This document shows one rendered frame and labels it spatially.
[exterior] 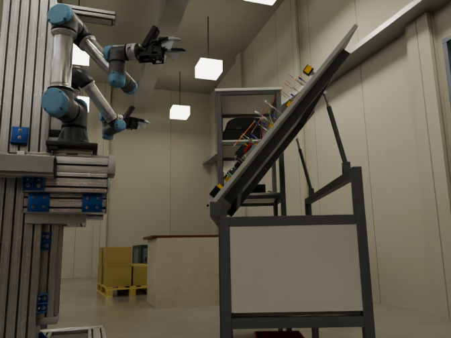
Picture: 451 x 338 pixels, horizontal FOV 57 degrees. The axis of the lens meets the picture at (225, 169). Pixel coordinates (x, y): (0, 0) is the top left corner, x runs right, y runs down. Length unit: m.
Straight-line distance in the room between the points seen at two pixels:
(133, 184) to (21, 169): 9.46
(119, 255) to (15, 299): 4.31
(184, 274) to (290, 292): 3.40
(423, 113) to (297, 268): 3.17
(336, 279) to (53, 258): 1.34
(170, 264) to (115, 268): 1.59
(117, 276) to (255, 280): 4.85
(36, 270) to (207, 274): 3.19
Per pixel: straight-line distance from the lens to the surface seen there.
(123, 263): 6.45
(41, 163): 1.91
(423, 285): 4.79
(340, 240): 1.76
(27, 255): 2.19
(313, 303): 1.75
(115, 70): 1.94
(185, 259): 5.04
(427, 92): 4.64
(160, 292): 5.01
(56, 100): 1.97
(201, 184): 11.64
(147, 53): 1.94
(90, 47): 2.20
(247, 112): 3.63
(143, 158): 11.46
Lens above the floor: 0.68
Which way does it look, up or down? 11 degrees up
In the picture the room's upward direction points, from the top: 1 degrees counter-clockwise
